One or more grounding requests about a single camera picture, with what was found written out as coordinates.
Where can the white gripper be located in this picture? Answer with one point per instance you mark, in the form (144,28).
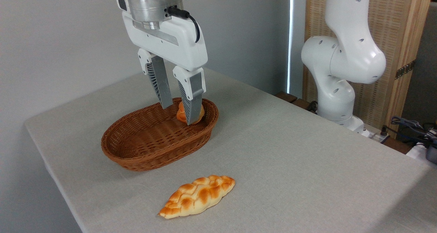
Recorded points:
(177,45)

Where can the grey tablecloth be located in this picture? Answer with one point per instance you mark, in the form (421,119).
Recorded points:
(290,158)

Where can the dark metal screen hinge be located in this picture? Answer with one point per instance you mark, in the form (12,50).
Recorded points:
(405,69)

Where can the wooden woven screen panel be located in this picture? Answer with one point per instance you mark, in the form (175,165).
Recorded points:
(397,28)

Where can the brown wicker oval basket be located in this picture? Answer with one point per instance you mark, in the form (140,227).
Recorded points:
(150,140)

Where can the braided golden bread loaf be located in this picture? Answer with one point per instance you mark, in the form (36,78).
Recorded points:
(198,196)

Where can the orange croissant bread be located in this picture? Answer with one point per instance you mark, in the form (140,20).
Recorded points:
(181,114)

